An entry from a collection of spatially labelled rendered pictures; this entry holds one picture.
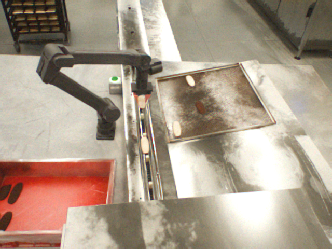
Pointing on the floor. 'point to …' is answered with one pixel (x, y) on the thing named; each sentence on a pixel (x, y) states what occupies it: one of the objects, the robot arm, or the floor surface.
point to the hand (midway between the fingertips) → (141, 101)
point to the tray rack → (37, 19)
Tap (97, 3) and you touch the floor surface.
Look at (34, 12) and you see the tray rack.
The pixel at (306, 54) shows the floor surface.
